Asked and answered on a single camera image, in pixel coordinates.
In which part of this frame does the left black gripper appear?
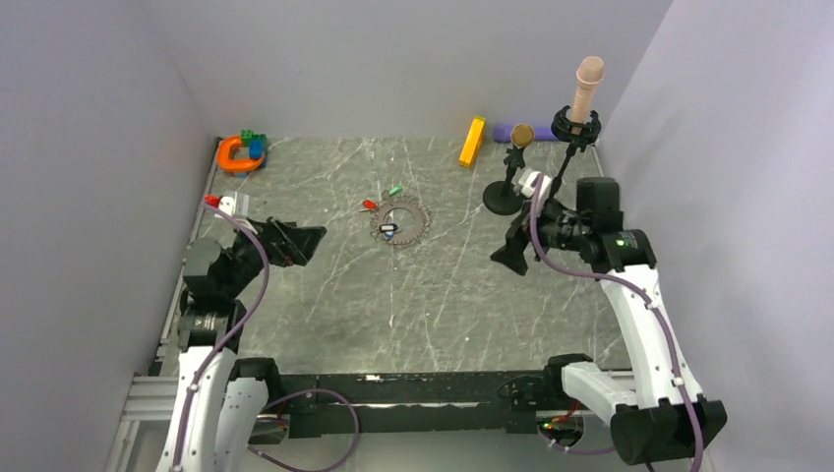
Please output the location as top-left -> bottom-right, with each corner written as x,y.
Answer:
221,215 -> 325,299

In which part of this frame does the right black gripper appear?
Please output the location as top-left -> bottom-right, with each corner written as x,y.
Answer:
491,191 -> 591,274

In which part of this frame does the blue key tag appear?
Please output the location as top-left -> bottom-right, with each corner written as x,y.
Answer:
378,223 -> 400,240

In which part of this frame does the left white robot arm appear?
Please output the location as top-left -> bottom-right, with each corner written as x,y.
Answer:
156,217 -> 327,471

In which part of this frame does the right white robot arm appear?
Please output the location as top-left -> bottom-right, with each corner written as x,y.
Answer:
491,171 -> 728,471

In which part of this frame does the short black microphone stand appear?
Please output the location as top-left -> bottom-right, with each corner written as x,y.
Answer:
482,145 -> 526,215

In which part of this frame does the blue toy block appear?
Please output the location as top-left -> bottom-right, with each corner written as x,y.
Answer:
248,140 -> 267,160

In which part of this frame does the yellow toy block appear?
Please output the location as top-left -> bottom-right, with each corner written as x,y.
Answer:
458,116 -> 486,168

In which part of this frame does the green toy block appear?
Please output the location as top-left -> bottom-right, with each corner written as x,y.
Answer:
239,129 -> 267,149

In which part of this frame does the purple cylinder toy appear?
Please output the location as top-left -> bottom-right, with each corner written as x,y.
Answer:
491,125 -> 558,143

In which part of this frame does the tall black microphone stand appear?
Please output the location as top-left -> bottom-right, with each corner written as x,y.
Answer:
549,105 -> 602,198

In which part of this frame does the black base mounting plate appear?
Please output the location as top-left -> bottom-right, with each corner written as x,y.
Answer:
253,370 -> 579,443

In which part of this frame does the pink microphone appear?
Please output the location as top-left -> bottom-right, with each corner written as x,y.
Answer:
569,56 -> 605,123

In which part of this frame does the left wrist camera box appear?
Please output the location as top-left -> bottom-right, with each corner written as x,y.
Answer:
204,191 -> 251,221

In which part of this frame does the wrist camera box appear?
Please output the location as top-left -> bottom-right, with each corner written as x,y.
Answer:
204,191 -> 251,221
512,169 -> 553,200

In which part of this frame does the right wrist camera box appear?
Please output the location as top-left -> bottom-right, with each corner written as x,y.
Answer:
512,169 -> 553,200

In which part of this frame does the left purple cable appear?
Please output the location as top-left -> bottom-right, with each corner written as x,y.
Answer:
172,202 -> 361,472

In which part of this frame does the purple cable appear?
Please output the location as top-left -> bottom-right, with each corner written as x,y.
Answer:
172,202 -> 361,472
528,172 -> 705,472

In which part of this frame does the orange ring toy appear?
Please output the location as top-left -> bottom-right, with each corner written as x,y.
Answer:
215,136 -> 268,175

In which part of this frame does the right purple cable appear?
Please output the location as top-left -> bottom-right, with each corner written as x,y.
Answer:
528,172 -> 705,472

